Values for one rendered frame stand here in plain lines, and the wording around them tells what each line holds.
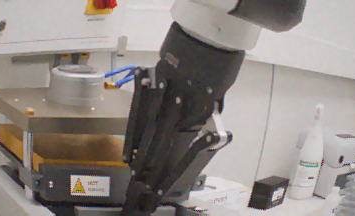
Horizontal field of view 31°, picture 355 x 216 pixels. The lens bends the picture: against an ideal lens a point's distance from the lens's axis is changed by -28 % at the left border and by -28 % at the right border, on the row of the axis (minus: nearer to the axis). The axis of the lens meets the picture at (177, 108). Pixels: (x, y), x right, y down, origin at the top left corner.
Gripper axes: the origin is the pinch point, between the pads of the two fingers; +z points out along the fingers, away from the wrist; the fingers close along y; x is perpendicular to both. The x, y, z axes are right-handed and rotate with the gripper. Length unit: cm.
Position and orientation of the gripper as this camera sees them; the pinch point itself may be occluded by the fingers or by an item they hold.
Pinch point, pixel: (138, 205)
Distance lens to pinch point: 84.8
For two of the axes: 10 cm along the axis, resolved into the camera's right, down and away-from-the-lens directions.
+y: 5.7, 5.3, -6.3
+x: 7.4, 0.0, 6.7
